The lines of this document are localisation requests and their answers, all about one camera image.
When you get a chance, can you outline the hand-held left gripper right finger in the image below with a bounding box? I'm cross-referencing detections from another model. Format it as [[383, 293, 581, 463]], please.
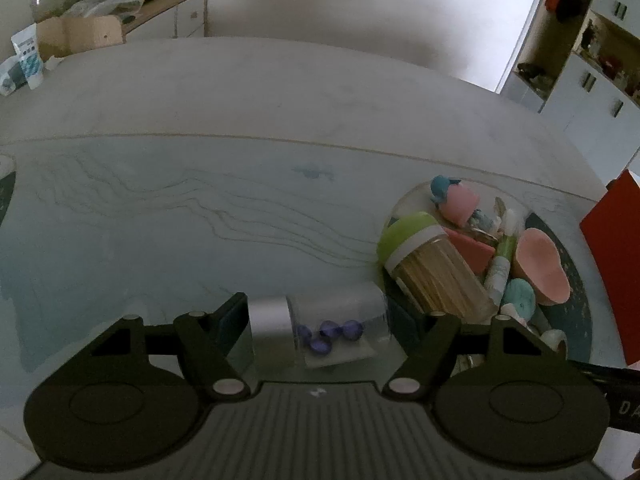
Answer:
[[382, 295, 571, 403]]

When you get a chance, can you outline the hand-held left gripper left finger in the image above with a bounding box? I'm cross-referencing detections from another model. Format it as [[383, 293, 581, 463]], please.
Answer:
[[90, 292, 256, 403]]

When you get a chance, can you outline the clear jar with purple beads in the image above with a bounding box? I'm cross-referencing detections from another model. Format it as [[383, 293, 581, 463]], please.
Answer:
[[247, 282, 396, 371]]

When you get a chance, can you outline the toothpick jar with green lid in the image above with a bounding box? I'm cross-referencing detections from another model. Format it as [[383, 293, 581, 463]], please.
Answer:
[[377, 211, 501, 323]]

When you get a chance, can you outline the pink block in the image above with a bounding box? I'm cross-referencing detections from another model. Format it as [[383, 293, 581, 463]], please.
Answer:
[[442, 227, 498, 276]]

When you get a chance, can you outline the green and white tube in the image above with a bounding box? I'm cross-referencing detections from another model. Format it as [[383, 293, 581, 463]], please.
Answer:
[[484, 208, 523, 306]]

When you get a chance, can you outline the teal round correction tape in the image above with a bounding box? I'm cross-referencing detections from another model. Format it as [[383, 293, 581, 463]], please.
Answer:
[[501, 279, 537, 321]]

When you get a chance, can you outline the round dark tray white rim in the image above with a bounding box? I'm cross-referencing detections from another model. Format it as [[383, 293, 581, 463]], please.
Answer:
[[382, 180, 593, 376]]

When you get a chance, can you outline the red cardboard box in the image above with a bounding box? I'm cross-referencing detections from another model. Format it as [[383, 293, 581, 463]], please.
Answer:
[[580, 170, 640, 368]]

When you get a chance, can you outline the pink bowl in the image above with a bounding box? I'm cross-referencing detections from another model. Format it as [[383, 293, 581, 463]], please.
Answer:
[[515, 228, 572, 306]]

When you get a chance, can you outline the white tape roll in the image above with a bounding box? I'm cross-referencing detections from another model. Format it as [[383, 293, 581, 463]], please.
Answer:
[[542, 329, 569, 357]]

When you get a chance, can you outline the pink toy cup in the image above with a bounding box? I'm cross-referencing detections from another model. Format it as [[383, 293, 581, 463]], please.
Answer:
[[439, 185, 482, 226]]

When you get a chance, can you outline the blue toy figure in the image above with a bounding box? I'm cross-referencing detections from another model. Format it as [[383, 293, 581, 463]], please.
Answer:
[[430, 175, 463, 207]]

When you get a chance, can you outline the dark round mat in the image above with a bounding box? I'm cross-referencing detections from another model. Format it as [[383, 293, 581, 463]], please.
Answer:
[[0, 155, 18, 226]]

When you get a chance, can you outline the wooden sideboard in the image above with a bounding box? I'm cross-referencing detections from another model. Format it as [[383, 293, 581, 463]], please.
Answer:
[[120, 0, 208, 41]]

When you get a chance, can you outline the open brown cardboard box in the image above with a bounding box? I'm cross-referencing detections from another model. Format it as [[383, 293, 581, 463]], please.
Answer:
[[36, 15, 123, 61]]

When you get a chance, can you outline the white printed packet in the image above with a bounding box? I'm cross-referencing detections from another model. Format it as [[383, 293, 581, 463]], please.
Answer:
[[11, 24, 46, 90], [0, 55, 26, 97]]

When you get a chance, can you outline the clear plastic bag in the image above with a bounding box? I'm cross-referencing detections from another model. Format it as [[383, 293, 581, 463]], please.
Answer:
[[65, 0, 146, 18]]

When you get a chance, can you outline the white and wood wall cabinet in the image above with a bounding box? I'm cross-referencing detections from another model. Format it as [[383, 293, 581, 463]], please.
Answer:
[[497, 0, 640, 171]]

